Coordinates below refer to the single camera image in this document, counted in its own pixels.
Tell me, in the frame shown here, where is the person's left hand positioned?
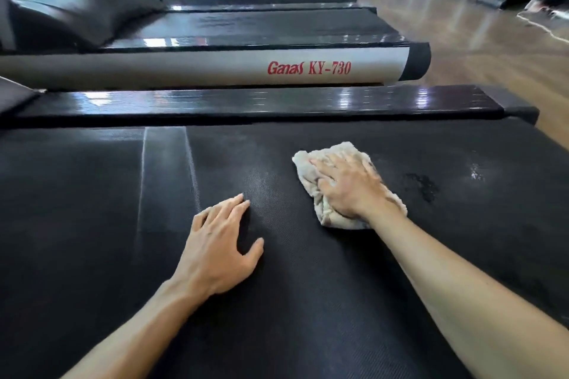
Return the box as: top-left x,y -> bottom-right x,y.
171,193 -> 265,298

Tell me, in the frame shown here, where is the person's right hand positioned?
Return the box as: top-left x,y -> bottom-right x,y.
309,151 -> 386,220

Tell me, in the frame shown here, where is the beige cleaning cloth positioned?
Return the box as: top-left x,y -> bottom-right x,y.
292,142 -> 408,230

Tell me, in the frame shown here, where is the person's left forearm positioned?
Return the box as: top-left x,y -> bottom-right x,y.
60,277 -> 210,379

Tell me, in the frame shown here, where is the person's right forearm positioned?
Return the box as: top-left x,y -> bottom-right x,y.
361,202 -> 569,379

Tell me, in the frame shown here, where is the black treadmill with wet belt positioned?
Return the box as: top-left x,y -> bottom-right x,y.
0,77 -> 569,379

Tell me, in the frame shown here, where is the treadmill with silver side rail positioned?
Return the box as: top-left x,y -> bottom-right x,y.
0,0 -> 432,92

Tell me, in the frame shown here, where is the white floor cable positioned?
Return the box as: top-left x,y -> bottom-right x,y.
516,9 -> 569,45

